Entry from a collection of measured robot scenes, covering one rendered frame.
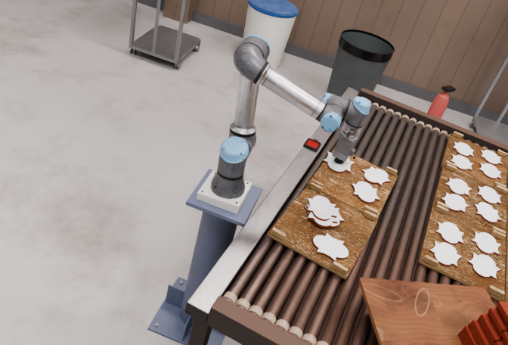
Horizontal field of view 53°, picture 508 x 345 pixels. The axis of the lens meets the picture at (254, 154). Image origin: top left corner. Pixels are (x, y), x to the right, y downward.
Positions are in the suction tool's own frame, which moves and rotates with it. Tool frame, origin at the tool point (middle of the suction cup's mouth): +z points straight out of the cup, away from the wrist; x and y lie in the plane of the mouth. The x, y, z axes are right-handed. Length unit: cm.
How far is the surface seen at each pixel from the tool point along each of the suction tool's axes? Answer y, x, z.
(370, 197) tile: 11.6, -18.1, 17.1
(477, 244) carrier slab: 15, -68, 17
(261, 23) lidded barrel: 270, 156, 62
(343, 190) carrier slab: 9.5, -5.8, 18.3
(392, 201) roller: 21.0, -28.0, 19.9
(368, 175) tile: 28.8, -12.4, 17.1
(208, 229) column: -32, 39, 41
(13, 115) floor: 44, 243, 112
